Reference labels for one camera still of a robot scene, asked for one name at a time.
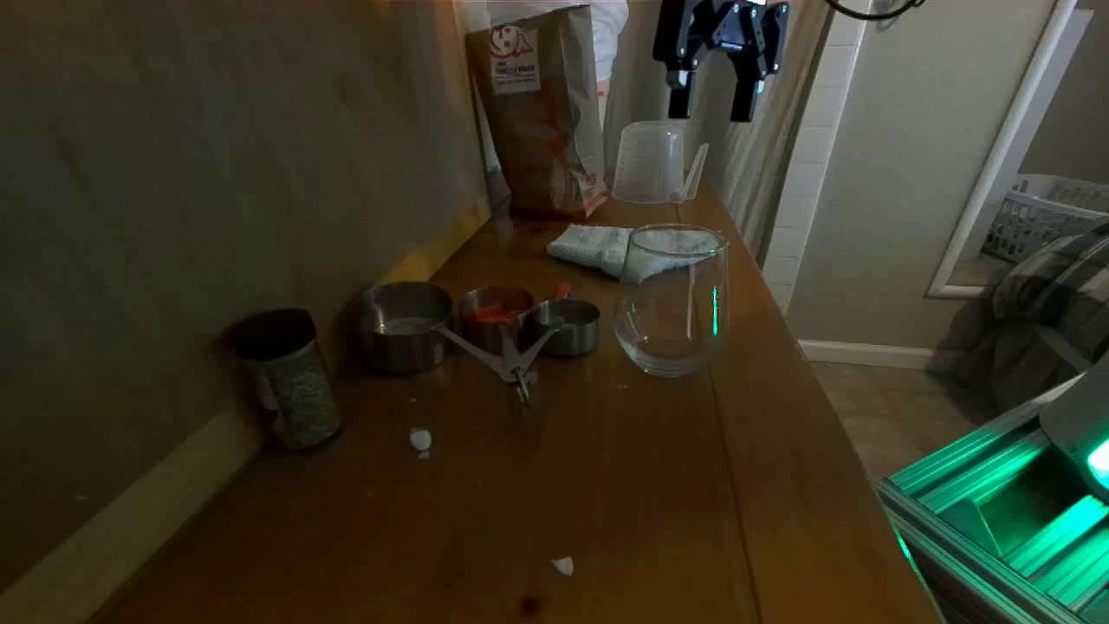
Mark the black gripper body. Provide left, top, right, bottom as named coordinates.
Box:
left=651, top=0, right=794, bottom=77

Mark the light blue towel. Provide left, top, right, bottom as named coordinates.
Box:
left=545, top=221, right=726, bottom=285

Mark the clear plastic measuring pitcher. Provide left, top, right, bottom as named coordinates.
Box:
left=608, top=118, right=711, bottom=213

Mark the beige curtain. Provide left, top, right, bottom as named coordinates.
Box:
left=690, top=0, right=839, bottom=264

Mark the brown paper bag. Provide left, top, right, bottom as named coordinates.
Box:
left=466, top=4, right=613, bottom=221

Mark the stemless clear glass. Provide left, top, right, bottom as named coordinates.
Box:
left=609, top=221, right=732, bottom=382

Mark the small steel measuring cup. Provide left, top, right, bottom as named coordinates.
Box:
left=525, top=300, right=602, bottom=361

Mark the medium steel measuring cup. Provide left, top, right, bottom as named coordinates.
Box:
left=458, top=285, right=548, bottom=359

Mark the white laundry basket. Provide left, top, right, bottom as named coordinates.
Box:
left=980, top=171, right=1109, bottom=272

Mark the large steel measuring cup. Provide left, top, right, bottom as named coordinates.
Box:
left=357, top=280, right=521, bottom=386

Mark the plaid blanket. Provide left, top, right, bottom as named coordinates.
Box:
left=928, top=221, right=1109, bottom=424

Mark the wooden dresser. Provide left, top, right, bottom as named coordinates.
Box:
left=92, top=188, right=945, bottom=624

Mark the wooden backboard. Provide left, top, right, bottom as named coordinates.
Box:
left=0, top=0, right=495, bottom=624

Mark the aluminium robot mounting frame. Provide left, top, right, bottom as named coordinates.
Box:
left=877, top=359, right=1109, bottom=624

